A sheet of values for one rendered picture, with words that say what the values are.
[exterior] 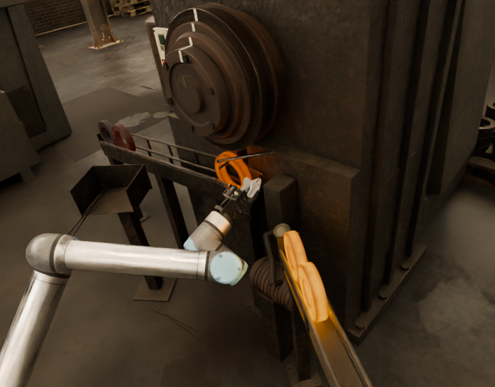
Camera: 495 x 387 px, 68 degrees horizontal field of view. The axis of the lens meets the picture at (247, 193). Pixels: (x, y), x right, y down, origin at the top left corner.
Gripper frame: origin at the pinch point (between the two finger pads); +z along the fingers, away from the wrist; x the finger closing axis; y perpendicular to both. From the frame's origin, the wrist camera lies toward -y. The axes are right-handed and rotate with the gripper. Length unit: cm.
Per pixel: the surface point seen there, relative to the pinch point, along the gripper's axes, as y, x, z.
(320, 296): 11, -49, -29
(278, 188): 6.2, -13.6, -2.6
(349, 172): 9.5, -33.5, 10.5
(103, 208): -3, 61, -41
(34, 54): -1, 304, 32
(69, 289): -52, 100, -83
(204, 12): 58, 8, 13
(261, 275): -15.9, -15.6, -25.7
